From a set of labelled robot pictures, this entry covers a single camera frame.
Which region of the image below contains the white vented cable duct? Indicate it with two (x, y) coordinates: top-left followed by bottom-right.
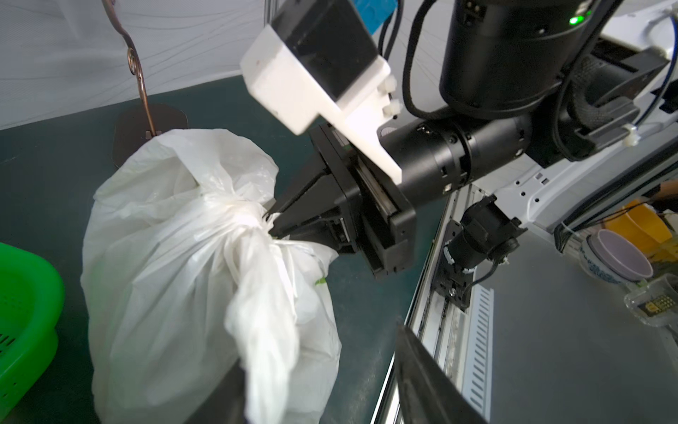
(462, 285), (494, 422)

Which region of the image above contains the yellow plastic cup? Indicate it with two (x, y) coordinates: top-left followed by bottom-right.
(604, 200), (672, 248)

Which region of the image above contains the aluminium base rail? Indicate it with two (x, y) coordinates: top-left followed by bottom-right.
(404, 187), (483, 395)

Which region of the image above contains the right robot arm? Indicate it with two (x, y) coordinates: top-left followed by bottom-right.
(270, 1), (677, 276)

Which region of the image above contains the purple lidded ceramic bowl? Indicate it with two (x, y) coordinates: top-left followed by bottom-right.
(585, 229), (654, 283)

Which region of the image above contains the white plastic bag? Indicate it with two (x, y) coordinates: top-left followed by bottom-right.
(81, 129), (342, 423)

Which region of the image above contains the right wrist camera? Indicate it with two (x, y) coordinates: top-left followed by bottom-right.
(240, 1), (403, 185)

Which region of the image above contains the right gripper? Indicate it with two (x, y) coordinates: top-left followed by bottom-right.
(269, 124), (416, 277)

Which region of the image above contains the bronze scroll hanger stand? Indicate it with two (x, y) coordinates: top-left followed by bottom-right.
(102, 0), (188, 168)

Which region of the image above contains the thin black cable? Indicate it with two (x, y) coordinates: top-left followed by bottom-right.
(377, 0), (451, 122)

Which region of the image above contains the clear plastic container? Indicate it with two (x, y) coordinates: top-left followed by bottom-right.
(624, 274), (677, 327)

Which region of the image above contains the green table mat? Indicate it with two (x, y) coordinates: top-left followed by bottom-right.
(1, 77), (445, 423)

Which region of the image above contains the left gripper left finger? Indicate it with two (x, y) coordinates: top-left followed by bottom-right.
(186, 360), (247, 424)

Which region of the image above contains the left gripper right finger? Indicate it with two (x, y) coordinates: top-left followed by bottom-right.
(395, 326), (486, 423)

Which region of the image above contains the green plastic basket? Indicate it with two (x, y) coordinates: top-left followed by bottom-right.
(1, 244), (65, 419)

